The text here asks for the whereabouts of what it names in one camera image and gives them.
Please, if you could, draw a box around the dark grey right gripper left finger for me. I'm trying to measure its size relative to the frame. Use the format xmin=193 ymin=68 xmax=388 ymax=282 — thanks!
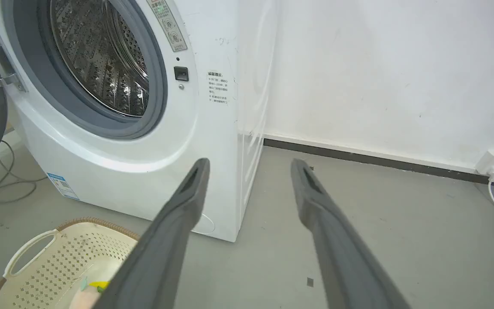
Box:
xmin=93 ymin=158 xmax=211 ymax=309

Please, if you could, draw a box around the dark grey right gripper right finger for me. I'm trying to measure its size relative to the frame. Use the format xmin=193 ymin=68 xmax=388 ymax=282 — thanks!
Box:
xmin=290 ymin=158 xmax=411 ymax=309

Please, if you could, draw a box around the yellow and green toy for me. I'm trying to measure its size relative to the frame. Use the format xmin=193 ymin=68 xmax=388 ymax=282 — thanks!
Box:
xmin=69 ymin=279 xmax=111 ymax=309

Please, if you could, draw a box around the cream perforated laundry basket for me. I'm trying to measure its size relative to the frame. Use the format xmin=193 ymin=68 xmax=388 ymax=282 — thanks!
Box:
xmin=0 ymin=217 xmax=141 ymax=309

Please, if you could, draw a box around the white front-load washing machine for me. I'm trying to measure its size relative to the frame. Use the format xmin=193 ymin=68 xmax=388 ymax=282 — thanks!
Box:
xmin=0 ymin=0 xmax=278 ymax=243

